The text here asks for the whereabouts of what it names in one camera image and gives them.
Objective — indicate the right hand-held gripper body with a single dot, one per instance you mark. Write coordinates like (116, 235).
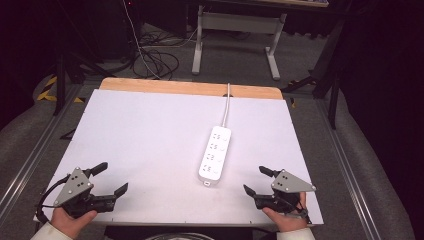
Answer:
(288, 183)

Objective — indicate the person's right hand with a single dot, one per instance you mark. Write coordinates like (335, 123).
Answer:
(288, 221)

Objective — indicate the yellow black floor tape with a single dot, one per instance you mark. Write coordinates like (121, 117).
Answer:
(50, 90)

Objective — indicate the aluminium rail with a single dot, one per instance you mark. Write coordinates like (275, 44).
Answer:
(350, 173)
(31, 156)

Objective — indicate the white metal desk frame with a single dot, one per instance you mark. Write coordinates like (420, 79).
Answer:
(238, 21)

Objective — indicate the white board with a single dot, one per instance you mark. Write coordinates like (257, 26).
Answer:
(150, 140)

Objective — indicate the person's left hand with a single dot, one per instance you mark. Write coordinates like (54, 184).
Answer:
(68, 221)

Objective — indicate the black metal stand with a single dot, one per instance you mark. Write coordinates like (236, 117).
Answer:
(60, 83)
(333, 76)

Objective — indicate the white power strip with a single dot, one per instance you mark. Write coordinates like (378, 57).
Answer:
(215, 155)

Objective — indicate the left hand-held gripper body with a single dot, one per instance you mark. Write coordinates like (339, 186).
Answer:
(74, 186)

